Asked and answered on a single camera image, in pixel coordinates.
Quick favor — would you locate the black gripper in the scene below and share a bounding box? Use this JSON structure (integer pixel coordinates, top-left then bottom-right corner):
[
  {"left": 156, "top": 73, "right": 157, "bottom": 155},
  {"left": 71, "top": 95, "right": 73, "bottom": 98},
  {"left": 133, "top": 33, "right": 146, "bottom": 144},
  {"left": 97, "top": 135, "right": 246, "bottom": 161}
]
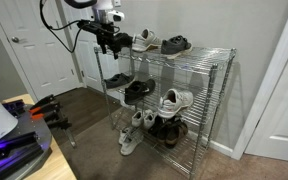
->
[{"left": 93, "top": 22, "right": 122, "bottom": 60}]

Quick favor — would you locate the black sneaker white swoosh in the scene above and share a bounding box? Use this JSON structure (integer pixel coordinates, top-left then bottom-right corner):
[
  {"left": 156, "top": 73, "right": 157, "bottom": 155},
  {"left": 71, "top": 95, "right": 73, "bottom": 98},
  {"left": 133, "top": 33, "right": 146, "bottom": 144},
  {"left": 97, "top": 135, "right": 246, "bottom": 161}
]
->
[{"left": 123, "top": 78, "right": 157, "bottom": 106}]

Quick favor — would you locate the grey flat shoe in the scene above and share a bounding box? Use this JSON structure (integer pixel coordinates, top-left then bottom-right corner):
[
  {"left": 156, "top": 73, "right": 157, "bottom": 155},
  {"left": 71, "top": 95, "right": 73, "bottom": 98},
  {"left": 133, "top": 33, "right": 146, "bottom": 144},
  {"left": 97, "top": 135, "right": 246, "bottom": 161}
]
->
[{"left": 103, "top": 72, "right": 136, "bottom": 90}]

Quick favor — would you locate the black brown shoe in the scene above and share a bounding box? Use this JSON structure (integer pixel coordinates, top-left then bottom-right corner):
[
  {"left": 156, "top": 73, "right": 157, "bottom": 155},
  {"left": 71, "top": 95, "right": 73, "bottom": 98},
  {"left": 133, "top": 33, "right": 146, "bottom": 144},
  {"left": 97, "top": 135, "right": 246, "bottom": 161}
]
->
[
  {"left": 157, "top": 116, "right": 189, "bottom": 150},
  {"left": 147, "top": 115, "right": 167, "bottom": 138}
]

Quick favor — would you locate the black low sneaker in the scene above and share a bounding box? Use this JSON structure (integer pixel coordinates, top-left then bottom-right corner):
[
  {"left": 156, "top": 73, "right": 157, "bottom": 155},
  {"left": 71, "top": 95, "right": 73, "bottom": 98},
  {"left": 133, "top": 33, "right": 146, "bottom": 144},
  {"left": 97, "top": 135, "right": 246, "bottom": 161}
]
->
[{"left": 116, "top": 32, "right": 134, "bottom": 51}]

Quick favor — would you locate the white panel door dark knob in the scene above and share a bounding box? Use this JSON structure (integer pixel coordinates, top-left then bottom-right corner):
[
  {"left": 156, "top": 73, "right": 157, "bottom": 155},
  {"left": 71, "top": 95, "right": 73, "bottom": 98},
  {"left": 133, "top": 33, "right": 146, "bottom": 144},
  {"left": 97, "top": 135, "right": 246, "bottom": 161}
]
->
[{"left": 61, "top": 0, "right": 118, "bottom": 94}]

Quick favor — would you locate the white sneaker tan sole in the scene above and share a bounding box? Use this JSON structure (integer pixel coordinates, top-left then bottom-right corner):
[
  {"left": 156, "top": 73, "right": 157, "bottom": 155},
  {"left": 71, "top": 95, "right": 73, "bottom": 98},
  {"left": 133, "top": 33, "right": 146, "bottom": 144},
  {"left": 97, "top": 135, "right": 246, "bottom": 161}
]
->
[{"left": 131, "top": 28, "right": 162, "bottom": 53}]

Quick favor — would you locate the dark grey sneaker pale sole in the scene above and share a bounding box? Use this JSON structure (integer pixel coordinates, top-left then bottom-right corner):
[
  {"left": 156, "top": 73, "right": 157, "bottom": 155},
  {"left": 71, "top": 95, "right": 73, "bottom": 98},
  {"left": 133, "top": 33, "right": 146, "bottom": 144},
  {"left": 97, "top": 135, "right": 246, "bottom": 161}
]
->
[{"left": 160, "top": 35, "right": 194, "bottom": 60}]

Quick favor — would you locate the small white sneaker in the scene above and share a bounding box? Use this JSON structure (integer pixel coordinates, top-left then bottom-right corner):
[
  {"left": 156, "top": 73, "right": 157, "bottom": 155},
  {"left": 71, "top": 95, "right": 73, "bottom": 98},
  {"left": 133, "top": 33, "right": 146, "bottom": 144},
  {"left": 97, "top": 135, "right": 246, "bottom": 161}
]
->
[
  {"left": 142, "top": 110, "right": 158, "bottom": 131},
  {"left": 131, "top": 109, "right": 146, "bottom": 128}
]

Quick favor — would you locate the black clamp orange trigger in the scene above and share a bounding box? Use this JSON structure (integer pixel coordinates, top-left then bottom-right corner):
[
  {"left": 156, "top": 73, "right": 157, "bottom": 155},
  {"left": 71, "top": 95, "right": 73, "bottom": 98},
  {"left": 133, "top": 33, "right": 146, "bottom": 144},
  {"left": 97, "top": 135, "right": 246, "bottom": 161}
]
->
[
  {"left": 28, "top": 94, "right": 56, "bottom": 109},
  {"left": 29, "top": 101, "right": 62, "bottom": 117},
  {"left": 30, "top": 111, "right": 77, "bottom": 149}
]

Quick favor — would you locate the white panel door silver knob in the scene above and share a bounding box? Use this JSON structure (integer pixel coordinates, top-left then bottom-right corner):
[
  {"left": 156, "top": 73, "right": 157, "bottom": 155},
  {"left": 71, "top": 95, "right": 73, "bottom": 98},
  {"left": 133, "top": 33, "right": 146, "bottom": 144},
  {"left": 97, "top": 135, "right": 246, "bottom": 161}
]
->
[{"left": 0, "top": 0, "right": 80, "bottom": 101}]

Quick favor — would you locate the off-white worn sneaker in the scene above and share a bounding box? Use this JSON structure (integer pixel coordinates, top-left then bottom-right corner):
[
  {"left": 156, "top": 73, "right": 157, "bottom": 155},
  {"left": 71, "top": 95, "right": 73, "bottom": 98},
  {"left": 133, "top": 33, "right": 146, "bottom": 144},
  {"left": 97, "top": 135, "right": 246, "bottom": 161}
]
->
[
  {"left": 117, "top": 125, "right": 134, "bottom": 146},
  {"left": 119, "top": 129, "right": 145, "bottom": 157}
]

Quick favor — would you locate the white sneaker red lining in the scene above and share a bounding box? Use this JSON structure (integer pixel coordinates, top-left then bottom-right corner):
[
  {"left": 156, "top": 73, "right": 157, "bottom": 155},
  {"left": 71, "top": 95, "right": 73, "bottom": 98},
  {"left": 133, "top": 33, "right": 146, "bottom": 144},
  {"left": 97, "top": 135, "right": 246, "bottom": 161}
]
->
[{"left": 157, "top": 88, "right": 195, "bottom": 120}]

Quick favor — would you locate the grey round mounting plate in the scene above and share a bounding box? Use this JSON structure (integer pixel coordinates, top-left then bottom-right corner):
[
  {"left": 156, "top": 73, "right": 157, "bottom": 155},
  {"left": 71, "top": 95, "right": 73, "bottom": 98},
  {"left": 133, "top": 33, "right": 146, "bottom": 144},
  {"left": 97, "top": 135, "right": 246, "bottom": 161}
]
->
[{"left": 0, "top": 103, "right": 53, "bottom": 180}]

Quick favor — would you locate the white baseboard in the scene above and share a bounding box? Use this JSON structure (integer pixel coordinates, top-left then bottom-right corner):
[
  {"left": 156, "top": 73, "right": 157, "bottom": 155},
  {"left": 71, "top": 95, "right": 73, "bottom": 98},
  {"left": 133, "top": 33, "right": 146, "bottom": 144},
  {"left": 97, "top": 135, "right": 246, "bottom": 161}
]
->
[{"left": 187, "top": 130, "right": 234, "bottom": 158}]

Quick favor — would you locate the plain white door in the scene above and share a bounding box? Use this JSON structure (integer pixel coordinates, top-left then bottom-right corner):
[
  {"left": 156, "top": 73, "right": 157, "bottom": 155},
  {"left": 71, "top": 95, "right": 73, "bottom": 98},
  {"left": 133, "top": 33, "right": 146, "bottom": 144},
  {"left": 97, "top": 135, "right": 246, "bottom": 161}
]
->
[{"left": 244, "top": 28, "right": 288, "bottom": 165}]

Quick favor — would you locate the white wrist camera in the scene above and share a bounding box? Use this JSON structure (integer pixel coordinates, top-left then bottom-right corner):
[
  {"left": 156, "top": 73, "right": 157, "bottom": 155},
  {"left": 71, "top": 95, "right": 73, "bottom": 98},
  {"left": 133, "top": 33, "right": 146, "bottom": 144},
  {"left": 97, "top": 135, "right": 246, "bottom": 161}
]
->
[{"left": 107, "top": 10, "right": 126, "bottom": 23}]

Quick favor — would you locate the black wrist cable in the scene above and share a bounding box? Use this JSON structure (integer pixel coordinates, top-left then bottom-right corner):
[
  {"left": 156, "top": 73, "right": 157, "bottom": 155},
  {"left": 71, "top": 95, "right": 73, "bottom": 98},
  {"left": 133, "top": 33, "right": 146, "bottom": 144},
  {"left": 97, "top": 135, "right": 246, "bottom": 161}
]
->
[{"left": 38, "top": 0, "right": 97, "bottom": 54}]

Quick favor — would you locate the chrome wire shelf rack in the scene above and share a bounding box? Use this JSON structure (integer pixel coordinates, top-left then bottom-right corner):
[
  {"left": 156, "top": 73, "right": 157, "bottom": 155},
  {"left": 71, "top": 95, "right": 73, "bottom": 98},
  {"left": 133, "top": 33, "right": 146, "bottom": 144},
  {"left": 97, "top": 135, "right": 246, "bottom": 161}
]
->
[{"left": 93, "top": 44, "right": 237, "bottom": 178}]

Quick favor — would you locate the black mounting bracket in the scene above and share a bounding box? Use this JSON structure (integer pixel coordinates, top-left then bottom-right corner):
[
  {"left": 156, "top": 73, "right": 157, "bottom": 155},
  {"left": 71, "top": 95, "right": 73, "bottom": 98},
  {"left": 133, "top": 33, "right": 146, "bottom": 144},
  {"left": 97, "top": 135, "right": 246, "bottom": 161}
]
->
[{"left": 2, "top": 99, "right": 27, "bottom": 118}]

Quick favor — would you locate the black aluminium rail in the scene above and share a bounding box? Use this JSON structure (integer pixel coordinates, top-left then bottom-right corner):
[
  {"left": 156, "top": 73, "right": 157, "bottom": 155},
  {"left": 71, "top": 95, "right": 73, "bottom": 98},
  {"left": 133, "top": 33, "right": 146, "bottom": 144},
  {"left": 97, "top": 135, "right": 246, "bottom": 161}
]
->
[
  {"left": 0, "top": 130, "right": 40, "bottom": 161},
  {"left": 0, "top": 143, "right": 46, "bottom": 180}
]

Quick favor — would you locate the white door frame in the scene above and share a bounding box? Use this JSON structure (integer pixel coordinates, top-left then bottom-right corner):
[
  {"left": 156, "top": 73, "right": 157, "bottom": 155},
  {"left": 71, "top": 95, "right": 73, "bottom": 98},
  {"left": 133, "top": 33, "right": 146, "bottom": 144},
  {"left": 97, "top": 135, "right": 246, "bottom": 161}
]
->
[{"left": 231, "top": 0, "right": 288, "bottom": 162}]

